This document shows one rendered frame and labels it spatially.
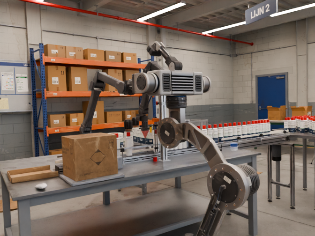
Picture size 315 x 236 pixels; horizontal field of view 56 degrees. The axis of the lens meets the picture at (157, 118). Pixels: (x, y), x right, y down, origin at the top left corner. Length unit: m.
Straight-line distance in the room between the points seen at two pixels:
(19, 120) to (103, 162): 4.74
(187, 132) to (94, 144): 0.62
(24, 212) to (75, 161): 0.40
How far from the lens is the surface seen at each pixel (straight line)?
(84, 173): 1.96
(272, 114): 8.05
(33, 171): 2.45
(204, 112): 9.91
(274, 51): 10.52
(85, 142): 1.93
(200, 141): 1.70
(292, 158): 3.87
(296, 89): 10.01
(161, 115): 2.49
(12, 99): 6.47
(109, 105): 7.50
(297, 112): 7.79
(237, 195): 1.57
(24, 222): 1.94
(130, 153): 2.53
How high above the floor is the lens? 1.33
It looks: 3 degrees down
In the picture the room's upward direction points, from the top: 2 degrees counter-clockwise
